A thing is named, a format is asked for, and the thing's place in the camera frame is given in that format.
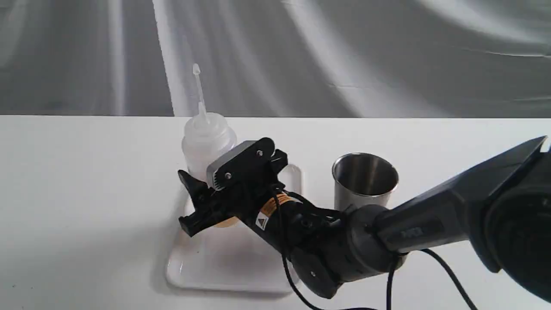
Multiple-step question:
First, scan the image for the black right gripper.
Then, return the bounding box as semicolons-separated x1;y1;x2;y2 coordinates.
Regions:
177;149;289;237

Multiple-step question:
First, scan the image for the clear plastic squeeze bottle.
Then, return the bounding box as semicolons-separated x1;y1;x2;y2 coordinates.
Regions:
181;63;240;228

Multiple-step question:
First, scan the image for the stainless steel cup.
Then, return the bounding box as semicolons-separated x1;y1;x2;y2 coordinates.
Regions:
332;152;399;211

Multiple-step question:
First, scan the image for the white rectangular plastic tray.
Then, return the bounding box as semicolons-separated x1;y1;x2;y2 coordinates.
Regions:
165;164;303;294

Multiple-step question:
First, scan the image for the grey fabric backdrop curtain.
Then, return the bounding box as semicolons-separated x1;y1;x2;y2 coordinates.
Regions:
0;0;551;118

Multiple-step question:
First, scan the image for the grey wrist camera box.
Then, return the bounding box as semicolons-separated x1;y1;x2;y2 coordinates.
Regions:
206;137;275;191

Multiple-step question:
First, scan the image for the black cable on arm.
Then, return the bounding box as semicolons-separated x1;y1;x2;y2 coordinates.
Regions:
269;183;478;310

